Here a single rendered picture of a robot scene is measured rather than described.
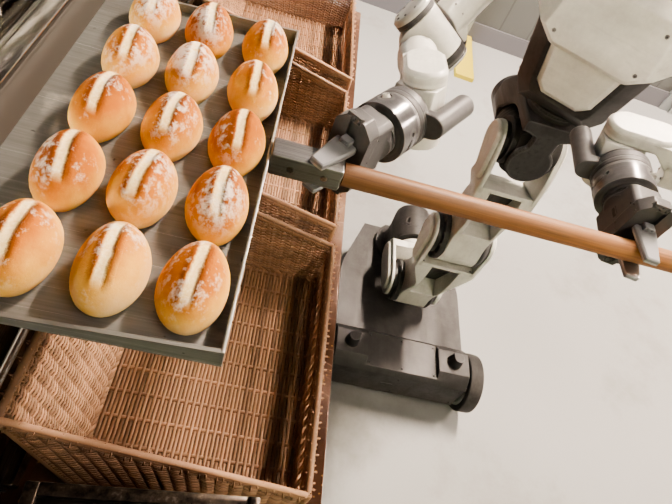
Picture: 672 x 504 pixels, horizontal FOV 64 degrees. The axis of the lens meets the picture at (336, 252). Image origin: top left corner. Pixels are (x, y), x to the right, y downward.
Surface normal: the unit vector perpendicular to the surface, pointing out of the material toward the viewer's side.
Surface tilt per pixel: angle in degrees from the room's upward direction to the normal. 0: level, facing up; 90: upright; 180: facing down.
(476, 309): 0
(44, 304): 1
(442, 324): 0
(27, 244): 41
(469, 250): 85
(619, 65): 91
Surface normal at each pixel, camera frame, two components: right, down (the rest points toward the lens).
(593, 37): -0.51, 0.58
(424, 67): 0.00, -0.77
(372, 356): 0.27, -0.59
